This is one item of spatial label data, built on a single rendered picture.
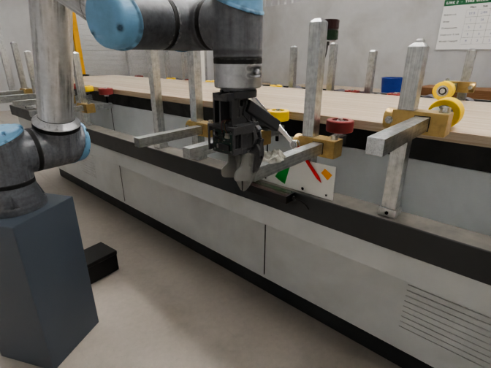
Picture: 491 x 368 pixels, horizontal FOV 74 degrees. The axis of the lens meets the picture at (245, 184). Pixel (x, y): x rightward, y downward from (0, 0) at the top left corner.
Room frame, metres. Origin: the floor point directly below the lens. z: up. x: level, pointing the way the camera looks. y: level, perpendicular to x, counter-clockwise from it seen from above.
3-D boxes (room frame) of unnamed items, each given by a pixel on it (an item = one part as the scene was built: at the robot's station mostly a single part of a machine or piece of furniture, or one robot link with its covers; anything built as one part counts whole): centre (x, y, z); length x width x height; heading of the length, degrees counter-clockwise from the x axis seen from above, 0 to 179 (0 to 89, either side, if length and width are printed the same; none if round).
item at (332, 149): (0.92, -0.21, 0.85); 0.14 x 0.06 x 0.05; 48
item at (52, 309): (1.03, 0.79, 0.30); 0.25 x 0.25 x 0.60; 75
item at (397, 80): (6.36, -2.80, 0.35); 0.55 x 0.55 x 0.70
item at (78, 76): (1.93, 0.93, 0.87); 0.04 x 0.04 x 0.48; 48
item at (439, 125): (0.76, -0.39, 0.95); 0.14 x 0.06 x 0.05; 48
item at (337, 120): (0.98, -0.28, 0.85); 0.08 x 0.08 x 0.11
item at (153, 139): (1.19, 0.20, 0.83); 0.44 x 0.03 x 0.04; 138
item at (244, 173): (0.64, 0.00, 0.86); 0.06 x 0.03 x 0.09; 138
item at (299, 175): (0.94, -0.15, 0.75); 0.26 x 0.01 x 0.10; 48
